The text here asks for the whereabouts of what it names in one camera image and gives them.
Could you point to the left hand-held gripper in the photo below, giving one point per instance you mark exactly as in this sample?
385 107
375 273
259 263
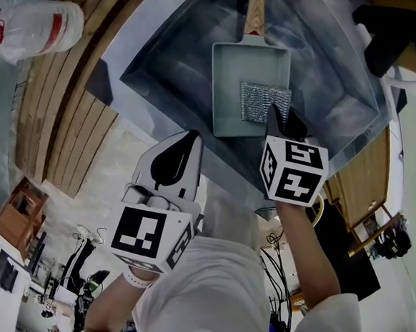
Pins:
152 234

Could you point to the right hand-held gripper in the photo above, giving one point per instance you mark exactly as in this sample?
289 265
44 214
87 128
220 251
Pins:
294 172

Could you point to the silver mesh scrubber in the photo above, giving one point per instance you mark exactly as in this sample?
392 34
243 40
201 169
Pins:
260 100

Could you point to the person's right forearm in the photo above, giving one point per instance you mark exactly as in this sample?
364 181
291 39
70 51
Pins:
308 254

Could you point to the person's left forearm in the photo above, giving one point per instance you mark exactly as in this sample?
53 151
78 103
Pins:
108 305

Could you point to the light wooden cabinet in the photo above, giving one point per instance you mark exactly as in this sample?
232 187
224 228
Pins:
363 181

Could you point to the stainless steel sink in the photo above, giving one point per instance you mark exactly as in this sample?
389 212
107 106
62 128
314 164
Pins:
193 66

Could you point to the wooden slatted panel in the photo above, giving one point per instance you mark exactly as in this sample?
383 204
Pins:
66 137

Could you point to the white wristband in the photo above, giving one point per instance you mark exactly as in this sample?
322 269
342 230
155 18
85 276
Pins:
138 280

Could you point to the black faucet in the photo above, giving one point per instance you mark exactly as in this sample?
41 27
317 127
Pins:
388 36

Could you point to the person's white clothing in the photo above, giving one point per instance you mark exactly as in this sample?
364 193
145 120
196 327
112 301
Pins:
211 297

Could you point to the black floor mat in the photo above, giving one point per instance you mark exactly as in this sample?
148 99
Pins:
348 258

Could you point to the black device on stand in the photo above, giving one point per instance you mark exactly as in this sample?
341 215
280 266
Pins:
393 242

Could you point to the brown wooden stool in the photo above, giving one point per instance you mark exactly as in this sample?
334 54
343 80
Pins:
18 216

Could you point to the clear plastic water jug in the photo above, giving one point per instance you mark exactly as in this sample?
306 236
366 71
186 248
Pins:
39 28

